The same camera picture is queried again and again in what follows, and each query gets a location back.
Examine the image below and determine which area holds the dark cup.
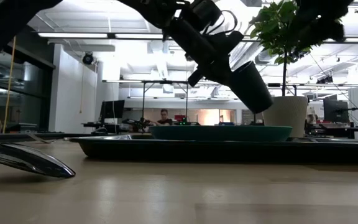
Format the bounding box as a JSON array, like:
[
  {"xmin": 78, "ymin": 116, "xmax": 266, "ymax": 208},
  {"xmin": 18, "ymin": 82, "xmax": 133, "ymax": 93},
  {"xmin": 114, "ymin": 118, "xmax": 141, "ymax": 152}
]
[{"xmin": 227, "ymin": 60, "xmax": 273, "ymax": 114}]

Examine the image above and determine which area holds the teal plate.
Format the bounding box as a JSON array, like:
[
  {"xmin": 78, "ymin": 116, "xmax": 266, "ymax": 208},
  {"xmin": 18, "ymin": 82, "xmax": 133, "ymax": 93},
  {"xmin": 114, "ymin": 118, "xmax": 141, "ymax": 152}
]
[{"xmin": 149, "ymin": 124, "xmax": 293, "ymax": 142}]

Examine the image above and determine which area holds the black tray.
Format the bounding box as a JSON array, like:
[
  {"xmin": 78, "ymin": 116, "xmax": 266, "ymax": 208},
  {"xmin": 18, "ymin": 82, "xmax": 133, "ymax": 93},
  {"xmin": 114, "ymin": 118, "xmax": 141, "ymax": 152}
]
[{"xmin": 68, "ymin": 134, "xmax": 358, "ymax": 165}]

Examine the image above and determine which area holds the green leafy plant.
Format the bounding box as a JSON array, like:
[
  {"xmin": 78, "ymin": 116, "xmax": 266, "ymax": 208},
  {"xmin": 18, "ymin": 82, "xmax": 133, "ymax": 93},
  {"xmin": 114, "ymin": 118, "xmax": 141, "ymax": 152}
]
[{"xmin": 249, "ymin": 0, "xmax": 344, "ymax": 97}]

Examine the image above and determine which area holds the person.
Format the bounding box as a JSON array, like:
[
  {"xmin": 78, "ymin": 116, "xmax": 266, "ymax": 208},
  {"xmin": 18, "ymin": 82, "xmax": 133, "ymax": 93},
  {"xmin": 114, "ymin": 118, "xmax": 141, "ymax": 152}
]
[{"xmin": 152, "ymin": 108, "xmax": 174, "ymax": 126}]

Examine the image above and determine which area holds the ceiling light strip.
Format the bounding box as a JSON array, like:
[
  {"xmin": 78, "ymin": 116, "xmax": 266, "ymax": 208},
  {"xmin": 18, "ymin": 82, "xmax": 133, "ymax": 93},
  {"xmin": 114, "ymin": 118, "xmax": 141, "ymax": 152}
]
[
  {"xmin": 114, "ymin": 33, "xmax": 165, "ymax": 40},
  {"xmin": 37, "ymin": 32, "xmax": 109, "ymax": 39}
]

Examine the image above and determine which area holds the white plant pot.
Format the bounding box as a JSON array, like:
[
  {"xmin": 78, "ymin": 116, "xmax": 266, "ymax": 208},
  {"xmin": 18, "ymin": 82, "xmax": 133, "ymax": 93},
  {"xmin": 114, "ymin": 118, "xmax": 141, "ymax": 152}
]
[{"xmin": 262, "ymin": 95, "xmax": 309, "ymax": 139}]

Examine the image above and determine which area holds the computer monitor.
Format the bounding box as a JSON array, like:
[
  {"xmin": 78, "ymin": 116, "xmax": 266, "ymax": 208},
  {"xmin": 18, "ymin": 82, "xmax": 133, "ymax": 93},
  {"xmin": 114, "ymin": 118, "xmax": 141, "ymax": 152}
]
[
  {"xmin": 323, "ymin": 98, "xmax": 350, "ymax": 124},
  {"xmin": 100, "ymin": 100, "xmax": 126, "ymax": 119}
]

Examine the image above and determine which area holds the black ceiling spotlight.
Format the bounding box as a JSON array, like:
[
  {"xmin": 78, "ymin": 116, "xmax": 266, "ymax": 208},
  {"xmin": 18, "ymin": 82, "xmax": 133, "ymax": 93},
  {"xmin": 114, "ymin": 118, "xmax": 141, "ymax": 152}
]
[{"xmin": 81, "ymin": 52, "xmax": 94, "ymax": 66}]

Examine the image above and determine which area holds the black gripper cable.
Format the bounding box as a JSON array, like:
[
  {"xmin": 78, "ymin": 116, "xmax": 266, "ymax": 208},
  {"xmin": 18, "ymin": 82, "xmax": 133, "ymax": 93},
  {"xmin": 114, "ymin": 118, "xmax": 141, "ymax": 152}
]
[{"xmin": 203, "ymin": 9, "xmax": 239, "ymax": 35}]

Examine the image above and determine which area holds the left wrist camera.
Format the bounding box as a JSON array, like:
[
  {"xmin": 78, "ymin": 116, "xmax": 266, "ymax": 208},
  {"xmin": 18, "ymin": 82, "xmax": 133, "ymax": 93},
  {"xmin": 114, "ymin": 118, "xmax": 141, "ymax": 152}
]
[{"xmin": 181, "ymin": 0, "xmax": 223, "ymax": 24}]

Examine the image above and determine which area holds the black stand frame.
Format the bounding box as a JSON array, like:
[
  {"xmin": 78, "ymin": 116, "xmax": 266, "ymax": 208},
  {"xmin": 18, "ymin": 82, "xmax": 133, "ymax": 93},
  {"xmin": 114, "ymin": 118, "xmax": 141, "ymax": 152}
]
[{"xmin": 140, "ymin": 80, "xmax": 190, "ymax": 125}]

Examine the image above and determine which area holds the black table edge rail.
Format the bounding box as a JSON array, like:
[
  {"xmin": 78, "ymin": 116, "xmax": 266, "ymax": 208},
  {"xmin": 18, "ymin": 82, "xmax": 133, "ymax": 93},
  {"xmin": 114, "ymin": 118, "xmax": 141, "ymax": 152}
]
[{"xmin": 0, "ymin": 133, "xmax": 119, "ymax": 141}]

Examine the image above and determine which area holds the spoon with teal handle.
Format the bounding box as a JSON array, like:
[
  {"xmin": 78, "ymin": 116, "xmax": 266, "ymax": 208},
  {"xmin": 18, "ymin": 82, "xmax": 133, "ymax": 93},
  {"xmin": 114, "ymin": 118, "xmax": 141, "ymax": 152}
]
[{"xmin": 0, "ymin": 142, "xmax": 76, "ymax": 179}]

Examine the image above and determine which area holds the yellow cable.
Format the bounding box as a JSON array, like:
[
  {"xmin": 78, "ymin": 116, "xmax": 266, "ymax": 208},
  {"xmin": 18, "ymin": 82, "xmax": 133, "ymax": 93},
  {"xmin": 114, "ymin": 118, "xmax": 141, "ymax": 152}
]
[{"xmin": 1, "ymin": 35, "xmax": 17, "ymax": 134}]

